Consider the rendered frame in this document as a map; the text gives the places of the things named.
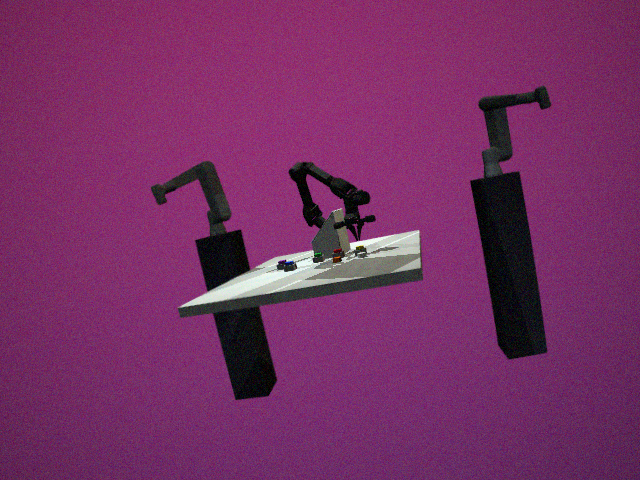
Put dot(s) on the blue button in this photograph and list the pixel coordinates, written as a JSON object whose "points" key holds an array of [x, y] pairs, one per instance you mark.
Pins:
{"points": [[290, 266]]}

